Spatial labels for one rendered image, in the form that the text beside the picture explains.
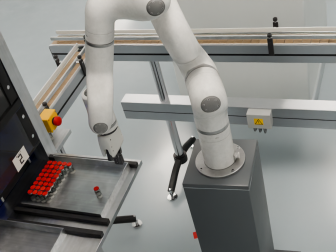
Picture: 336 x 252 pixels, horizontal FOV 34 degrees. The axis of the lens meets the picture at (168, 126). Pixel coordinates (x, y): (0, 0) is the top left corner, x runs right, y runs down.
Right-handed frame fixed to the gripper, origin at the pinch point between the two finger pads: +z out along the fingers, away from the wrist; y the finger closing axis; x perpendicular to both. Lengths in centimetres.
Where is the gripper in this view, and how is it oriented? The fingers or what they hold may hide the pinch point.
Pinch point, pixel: (118, 159)
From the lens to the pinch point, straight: 205.0
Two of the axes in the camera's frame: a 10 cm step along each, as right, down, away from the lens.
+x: 9.3, 0.5, -3.8
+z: 2.1, 7.5, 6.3
